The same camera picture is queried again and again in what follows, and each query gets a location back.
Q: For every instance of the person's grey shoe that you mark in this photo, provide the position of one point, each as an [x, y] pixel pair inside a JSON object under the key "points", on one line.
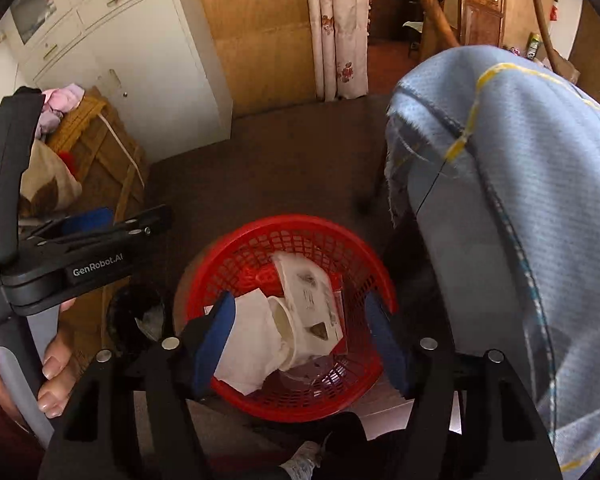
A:
{"points": [[305, 460]]}

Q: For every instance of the white cabinet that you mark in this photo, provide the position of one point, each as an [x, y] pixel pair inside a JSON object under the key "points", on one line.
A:
{"points": [[130, 60]]}

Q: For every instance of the pink clothes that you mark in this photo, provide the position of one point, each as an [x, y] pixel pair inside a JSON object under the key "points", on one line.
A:
{"points": [[60, 102]]}

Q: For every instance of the white paper cup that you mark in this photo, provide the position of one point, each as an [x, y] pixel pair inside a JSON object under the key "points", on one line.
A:
{"points": [[287, 330]]}

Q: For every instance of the green spray can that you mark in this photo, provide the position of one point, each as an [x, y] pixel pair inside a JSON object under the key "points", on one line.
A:
{"points": [[532, 46]]}

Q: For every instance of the white paper tissue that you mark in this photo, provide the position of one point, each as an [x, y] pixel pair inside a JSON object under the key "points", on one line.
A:
{"points": [[250, 340]]}

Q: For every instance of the blue checked tablecloth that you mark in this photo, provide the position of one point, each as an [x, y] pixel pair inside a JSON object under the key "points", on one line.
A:
{"points": [[530, 210]]}

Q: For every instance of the pink floral curtain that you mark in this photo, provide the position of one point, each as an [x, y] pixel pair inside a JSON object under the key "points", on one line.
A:
{"points": [[337, 25]]}

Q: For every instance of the red plastic basket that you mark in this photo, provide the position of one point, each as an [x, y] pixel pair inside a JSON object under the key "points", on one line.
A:
{"points": [[280, 237]]}

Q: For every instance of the person's left hand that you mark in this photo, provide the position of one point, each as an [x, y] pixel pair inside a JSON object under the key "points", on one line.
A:
{"points": [[57, 365]]}

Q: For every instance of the white printed packet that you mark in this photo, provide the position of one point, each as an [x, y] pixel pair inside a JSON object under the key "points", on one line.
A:
{"points": [[310, 295]]}

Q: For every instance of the beige brown blanket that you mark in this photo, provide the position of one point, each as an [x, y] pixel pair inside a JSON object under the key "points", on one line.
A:
{"points": [[45, 185]]}

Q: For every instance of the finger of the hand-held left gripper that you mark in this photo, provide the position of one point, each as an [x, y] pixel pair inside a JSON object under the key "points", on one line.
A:
{"points": [[140, 225], [87, 220]]}

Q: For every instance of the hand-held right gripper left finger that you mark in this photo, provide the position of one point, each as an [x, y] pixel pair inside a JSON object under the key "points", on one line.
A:
{"points": [[215, 340]]}

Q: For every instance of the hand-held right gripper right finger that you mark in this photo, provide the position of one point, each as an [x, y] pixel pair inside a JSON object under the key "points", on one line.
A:
{"points": [[387, 340]]}

